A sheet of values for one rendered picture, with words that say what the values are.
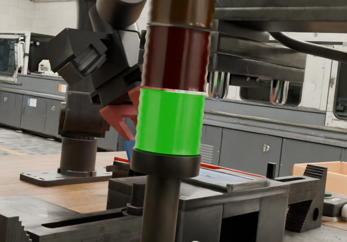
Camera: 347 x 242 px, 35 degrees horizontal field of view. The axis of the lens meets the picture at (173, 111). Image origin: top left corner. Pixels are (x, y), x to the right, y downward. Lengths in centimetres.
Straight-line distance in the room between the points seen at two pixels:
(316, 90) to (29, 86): 515
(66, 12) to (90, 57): 1150
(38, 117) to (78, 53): 842
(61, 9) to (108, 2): 1166
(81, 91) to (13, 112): 874
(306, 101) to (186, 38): 542
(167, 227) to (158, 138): 5
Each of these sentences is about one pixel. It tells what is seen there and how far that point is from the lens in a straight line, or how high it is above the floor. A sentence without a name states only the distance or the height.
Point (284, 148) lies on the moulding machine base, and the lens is 580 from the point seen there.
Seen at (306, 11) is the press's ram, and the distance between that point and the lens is 52.
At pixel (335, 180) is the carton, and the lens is 292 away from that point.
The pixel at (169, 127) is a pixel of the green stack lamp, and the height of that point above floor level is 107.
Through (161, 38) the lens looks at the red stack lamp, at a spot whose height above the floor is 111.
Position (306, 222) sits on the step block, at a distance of 82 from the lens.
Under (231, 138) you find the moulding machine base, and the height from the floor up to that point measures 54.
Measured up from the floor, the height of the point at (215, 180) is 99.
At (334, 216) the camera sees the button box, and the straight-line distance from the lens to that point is 92.
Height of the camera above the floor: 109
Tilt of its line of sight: 3 degrees down
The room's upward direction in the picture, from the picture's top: 6 degrees clockwise
